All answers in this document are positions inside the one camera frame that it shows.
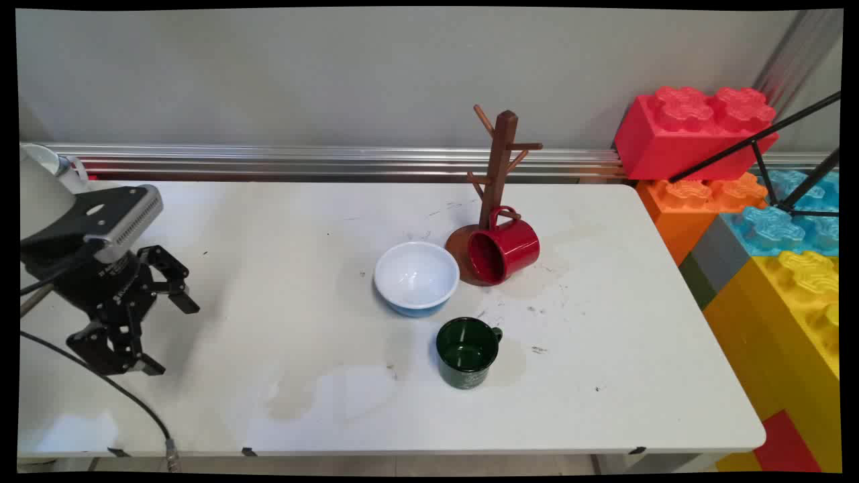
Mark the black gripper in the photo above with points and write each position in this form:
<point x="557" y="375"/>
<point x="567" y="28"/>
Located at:
<point x="100" y="285"/>

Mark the red speckled enamel mug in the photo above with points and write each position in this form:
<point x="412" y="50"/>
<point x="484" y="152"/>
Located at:
<point x="517" y="245"/>

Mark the white bowl with blue outside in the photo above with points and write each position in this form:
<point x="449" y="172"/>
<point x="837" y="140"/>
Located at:
<point x="416" y="275"/>

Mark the dark green enamel mug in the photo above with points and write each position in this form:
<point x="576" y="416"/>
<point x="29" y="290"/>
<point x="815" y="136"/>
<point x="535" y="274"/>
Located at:
<point x="463" y="372"/>

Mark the brown wooden mug tree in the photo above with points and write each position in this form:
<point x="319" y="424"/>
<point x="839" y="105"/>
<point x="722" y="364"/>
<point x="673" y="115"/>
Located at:
<point x="500" y="161"/>

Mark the giant red toy brick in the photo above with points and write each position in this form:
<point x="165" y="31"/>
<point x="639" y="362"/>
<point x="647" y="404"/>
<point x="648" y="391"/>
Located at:
<point x="651" y="147"/>

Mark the giant orange toy brick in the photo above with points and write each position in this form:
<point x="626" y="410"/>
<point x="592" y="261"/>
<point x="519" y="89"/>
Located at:
<point x="671" y="221"/>

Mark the giant yellow toy brick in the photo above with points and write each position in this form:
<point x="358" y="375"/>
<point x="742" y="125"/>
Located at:
<point x="772" y="335"/>

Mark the giant blue toy brick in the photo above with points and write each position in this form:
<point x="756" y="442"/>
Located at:
<point x="772" y="231"/>

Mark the black tripod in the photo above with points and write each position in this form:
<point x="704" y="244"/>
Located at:
<point x="755" y="142"/>

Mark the aluminium rail along wall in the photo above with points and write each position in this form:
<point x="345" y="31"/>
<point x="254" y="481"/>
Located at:
<point x="268" y="161"/>

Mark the slanted aluminium post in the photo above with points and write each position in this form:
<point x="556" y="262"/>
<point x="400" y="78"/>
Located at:
<point x="798" y="54"/>

